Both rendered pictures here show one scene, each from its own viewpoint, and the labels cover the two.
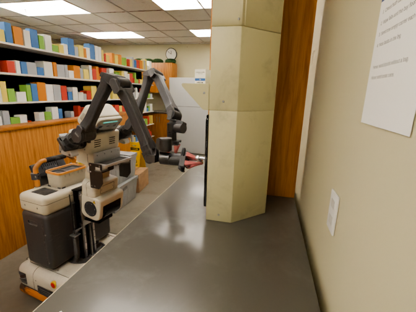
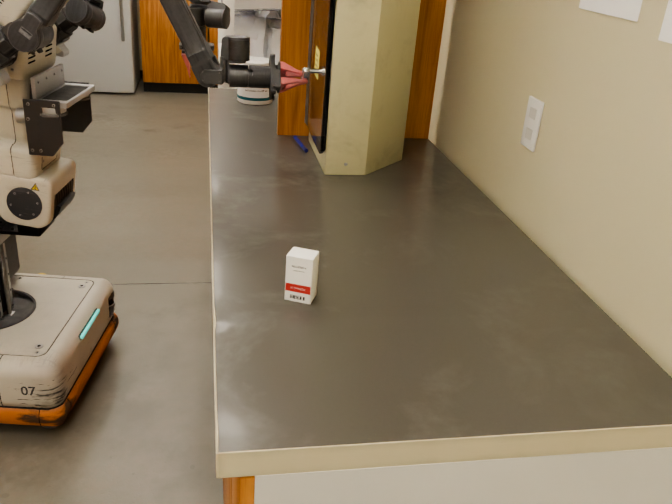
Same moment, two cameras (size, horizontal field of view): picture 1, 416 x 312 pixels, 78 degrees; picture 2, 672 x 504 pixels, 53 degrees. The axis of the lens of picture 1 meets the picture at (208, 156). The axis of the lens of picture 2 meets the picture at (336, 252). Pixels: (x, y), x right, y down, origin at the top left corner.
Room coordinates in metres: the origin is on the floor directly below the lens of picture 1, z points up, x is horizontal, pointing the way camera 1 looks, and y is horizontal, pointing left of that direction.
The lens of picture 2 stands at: (-0.57, 0.68, 1.53)
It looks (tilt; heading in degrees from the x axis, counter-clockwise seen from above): 25 degrees down; 335
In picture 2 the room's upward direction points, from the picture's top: 5 degrees clockwise
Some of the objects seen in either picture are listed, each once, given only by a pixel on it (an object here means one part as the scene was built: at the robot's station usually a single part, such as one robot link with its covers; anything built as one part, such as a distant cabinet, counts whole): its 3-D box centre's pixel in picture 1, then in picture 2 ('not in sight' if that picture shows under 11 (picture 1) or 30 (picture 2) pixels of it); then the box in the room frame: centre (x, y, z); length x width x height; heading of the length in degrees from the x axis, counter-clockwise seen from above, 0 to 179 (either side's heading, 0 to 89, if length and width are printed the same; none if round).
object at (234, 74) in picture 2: (166, 157); (238, 73); (1.16, 0.20, 1.18); 0.07 x 0.06 x 0.07; 76
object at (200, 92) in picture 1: (205, 96); not in sight; (1.18, 0.02, 1.46); 0.32 x 0.12 x 0.10; 167
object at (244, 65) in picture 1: (243, 128); (371, 17); (1.14, -0.16, 1.33); 0.32 x 0.25 x 0.77; 167
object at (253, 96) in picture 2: not in sight; (255, 80); (1.84, -0.05, 1.02); 0.13 x 0.13 x 0.15
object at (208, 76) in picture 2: (160, 149); (226, 59); (1.18, 0.23, 1.21); 0.12 x 0.09 x 0.11; 67
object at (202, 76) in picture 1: (202, 77); not in sight; (1.13, 0.03, 1.54); 0.05 x 0.05 x 0.06; 66
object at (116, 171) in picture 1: (112, 168); not in sight; (3.16, 1.23, 0.49); 0.60 x 0.42 x 0.33; 167
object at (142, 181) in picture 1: (134, 179); not in sight; (3.77, 1.13, 0.14); 0.41 x 0.32 x 0.28; 173
